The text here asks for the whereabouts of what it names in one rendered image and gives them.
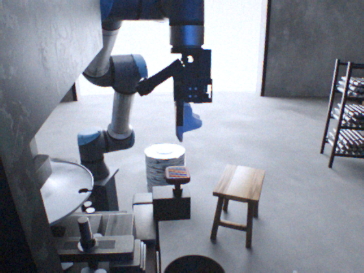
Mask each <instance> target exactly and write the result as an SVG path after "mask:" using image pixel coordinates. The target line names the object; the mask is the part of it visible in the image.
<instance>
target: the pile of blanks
mask: <svg viewBox="0 0 364 273"><path fill-rule="evenodd" d="M144 160H145V168H146V177H147V190H148V193H152V187H156V186H164V187H167V186H174V185H169V184H168V183H166V180H165V173H164V171H165V169H166V168H168V167H173V166H186V163H185V153H184V154H183V155H182V156H180V157H177V158H174V159H163V160H162V159H154V158H151V157H148V156H147V155H146V154H145V153H144Z"/></svg>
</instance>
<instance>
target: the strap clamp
mask: <svg viewBox="0 0 364 273"><path fill-rule="evenodd" d="M78 225H79V231H80V234H81V236H80V237H64V238H63V237H57V238H54V240H55V244H56V247H57V252H58V256H59V258H60V262H61V263H85V262H88V267H89V268H97V267H98V262H105V261H106V262H109V269H110V273H146V245H145V244H144V242H141V241H140V240H134V238H133V236H132V235H126V236H110V237H105V236H102V237H94V235H93V234H92V232H91V229H90V224H89V221H88V219H87V217H80V219H78Z"/></svg>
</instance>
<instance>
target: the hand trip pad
mask: <svg viewBox="0 0 364 273"><path fill-rule="evenodd" d="M164 173H165V180H166V183H168V184H169V185H174V188H175V189H180V188H181V185H184V184H188V183H189V182H190V174H189V169H188V168H187V167H185V166H173V167H168V168H166V169H165V171H164Z"/></svg>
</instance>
